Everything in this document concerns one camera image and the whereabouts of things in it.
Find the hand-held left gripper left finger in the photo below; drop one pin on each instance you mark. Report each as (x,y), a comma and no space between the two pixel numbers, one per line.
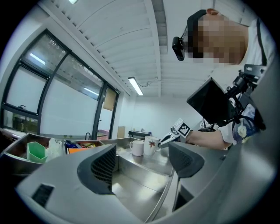
(72,197)

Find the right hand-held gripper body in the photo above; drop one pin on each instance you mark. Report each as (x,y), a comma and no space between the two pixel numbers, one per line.
(183,129)

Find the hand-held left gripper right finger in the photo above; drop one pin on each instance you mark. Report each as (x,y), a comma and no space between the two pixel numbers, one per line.
(229,179)

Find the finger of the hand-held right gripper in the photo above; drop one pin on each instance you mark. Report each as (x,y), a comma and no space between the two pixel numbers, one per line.
(168,137)
(169,142)

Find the white leaf-print mug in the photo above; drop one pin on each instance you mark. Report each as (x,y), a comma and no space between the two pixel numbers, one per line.
(151,146)

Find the plain white mug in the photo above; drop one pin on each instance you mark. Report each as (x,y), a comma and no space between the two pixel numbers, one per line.
(136,149)

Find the orange box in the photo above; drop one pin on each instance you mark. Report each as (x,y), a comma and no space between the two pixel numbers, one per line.
(79,151)

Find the white plastic bag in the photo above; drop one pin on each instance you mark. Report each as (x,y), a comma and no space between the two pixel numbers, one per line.
(54,149)

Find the blue snack packet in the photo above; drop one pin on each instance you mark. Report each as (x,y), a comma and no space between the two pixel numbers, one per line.
(70,144)

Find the red snack packet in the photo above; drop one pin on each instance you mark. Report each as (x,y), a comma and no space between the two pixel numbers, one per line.
(82,145)

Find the stainless steel cart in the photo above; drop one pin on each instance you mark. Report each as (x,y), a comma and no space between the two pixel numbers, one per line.
(142,188)

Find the yellow snack packet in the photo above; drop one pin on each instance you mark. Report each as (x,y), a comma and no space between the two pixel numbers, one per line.
(91,144)

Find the green hexagonal cup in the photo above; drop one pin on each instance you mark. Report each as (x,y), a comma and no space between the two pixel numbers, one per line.
(36,153)

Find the person's right forearm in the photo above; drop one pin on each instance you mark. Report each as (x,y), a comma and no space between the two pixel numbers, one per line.
(207,140)

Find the black console table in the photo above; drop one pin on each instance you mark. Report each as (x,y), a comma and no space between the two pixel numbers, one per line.
(140,134)

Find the black chest monitor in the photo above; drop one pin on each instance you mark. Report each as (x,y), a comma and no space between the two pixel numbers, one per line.
(210,102)

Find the cardboard sheet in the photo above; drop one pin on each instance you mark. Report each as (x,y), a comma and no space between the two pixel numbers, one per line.
(121,132)

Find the ceiling tube lamp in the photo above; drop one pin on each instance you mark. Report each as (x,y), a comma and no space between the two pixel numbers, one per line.
(72,1)
(135,85)

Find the black faucet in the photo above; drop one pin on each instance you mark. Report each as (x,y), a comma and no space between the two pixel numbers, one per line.
(87,135)

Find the brown board on door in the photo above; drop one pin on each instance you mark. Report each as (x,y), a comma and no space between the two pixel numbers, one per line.
(109,99)

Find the person's head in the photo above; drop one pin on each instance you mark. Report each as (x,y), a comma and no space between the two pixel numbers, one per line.
(221,37)

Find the person's white printed shirt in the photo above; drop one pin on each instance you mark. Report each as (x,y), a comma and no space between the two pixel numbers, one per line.
(251,57)

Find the black chest harness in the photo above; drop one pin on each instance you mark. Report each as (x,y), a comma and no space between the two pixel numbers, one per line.
(260,43)

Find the black head camera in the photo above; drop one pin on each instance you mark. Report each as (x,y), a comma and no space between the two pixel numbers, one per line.
(179,47)

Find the black window frame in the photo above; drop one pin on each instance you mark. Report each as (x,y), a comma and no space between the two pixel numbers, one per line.
(43,87)

